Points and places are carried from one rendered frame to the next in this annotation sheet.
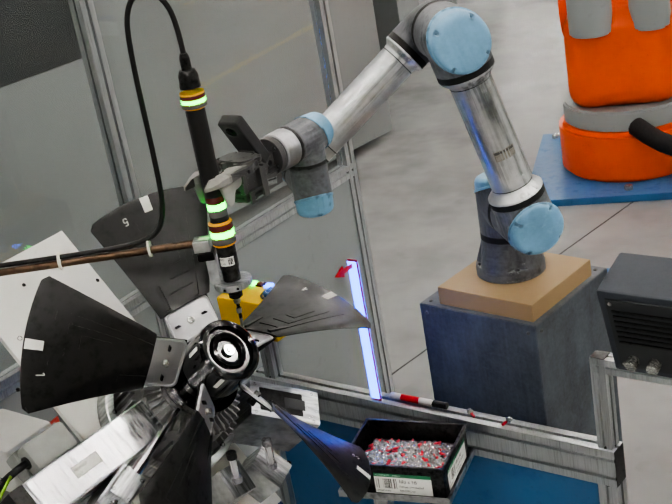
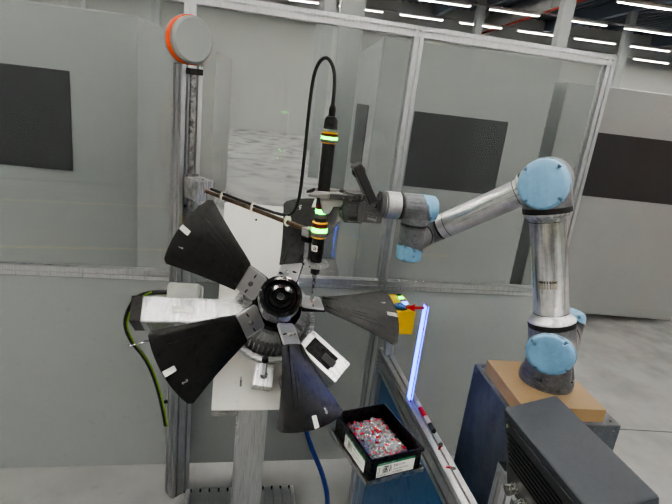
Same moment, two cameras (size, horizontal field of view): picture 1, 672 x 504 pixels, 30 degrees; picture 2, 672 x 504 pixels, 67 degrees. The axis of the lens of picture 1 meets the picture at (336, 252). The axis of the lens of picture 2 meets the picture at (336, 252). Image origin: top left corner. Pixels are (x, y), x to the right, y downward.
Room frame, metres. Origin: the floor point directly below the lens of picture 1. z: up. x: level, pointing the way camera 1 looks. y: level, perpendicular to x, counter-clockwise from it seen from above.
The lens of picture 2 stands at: (1.07, -0.67, 1.75)
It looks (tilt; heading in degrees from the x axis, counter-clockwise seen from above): 17 degrees down; 38
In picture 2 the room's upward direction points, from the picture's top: 7 degrees clockwise
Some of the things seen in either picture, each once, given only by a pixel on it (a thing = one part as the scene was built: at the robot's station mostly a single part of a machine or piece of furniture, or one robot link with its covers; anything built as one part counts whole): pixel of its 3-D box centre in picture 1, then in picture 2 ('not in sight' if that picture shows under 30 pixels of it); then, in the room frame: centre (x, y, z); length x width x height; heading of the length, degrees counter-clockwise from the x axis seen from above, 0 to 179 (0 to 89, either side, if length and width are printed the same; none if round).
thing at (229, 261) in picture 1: (210, 180); (323, 193); (2.09, 0.19, 1.50); 0.04 x 0.04 x 0.46
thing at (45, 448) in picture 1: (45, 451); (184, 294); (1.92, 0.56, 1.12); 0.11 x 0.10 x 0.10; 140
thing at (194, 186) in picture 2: not in sight; (198, 188); (2.14, 0.82, 1.39); 0.10 x 0.07 x 0.08; 85
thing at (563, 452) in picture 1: (421, 421); (421, 430); (2.30, -0.11, 0.82); 0.90 x 0.04 x 0.08; 50
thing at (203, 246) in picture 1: (222, 261); (314, 247); (2.09, 0.20, 1.35); 0.09 x 0.07 x 0.10; 85
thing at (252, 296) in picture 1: (261, 312); (394, 315); (2.56, 0.19, 1.02); 0.16 x 0.10 x 0.11; 50
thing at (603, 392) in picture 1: (604, 400); (498, 503); (2.03, -0.44, 0.96); 0.03 x 0.03 x 0.20; 50
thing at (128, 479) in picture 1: (125, 487); not in sight; (1.83, 0.42, 1.08); 0.07 x 0.04 x 0.06; 151
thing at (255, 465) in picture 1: (262, 473); not in sight; (2.07, 0.22, 0.91); 0.12 x 0.08 x 0.12; 50
